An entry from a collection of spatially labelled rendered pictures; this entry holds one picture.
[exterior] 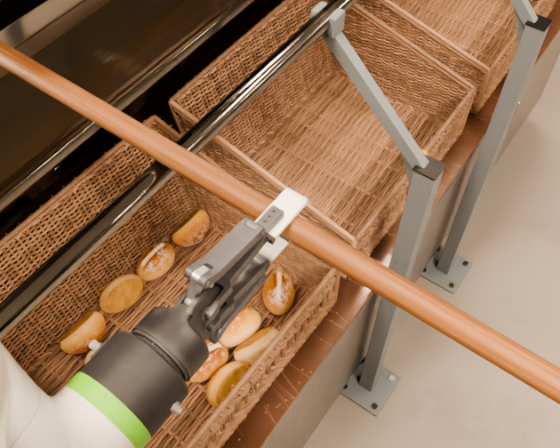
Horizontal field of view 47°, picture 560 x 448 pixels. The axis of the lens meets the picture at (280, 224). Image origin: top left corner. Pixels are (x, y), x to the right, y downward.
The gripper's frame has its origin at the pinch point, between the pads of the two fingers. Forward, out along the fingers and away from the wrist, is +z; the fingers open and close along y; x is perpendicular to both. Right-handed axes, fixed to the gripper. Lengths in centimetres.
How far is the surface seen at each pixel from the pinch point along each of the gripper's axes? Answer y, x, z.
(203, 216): 54, -38, 24
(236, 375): 55, -10, 0
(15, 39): 4, -54, 6
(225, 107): 1.8, -18.1, 12.3
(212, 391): 55, -11, -5
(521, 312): 119, 29, 87
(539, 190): 119, 14, 136
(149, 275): 57, -39, 7
